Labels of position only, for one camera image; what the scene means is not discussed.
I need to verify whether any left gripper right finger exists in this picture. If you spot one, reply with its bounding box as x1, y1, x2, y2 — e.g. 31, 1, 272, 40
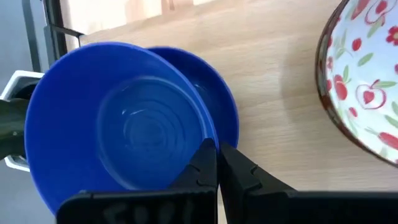
218, 142, 398, 224

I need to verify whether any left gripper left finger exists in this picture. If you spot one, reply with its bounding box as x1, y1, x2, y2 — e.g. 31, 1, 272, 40
57, 138, 219, 224

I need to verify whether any blue plastic mini bowl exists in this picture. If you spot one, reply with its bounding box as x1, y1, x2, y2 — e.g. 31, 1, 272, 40
146, 46, 240, 151
24, 41, 219, 216

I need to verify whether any white hexagonal plant pot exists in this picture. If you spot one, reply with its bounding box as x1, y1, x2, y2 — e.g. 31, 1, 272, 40
0, 70, 45, 173

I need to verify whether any black metal table frame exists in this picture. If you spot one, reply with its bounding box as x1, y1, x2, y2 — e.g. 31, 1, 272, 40
42, 0, 68, 68

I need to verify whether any floral ceramic mini bowl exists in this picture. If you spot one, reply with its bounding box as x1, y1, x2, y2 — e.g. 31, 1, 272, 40
314, 0, 398, 169

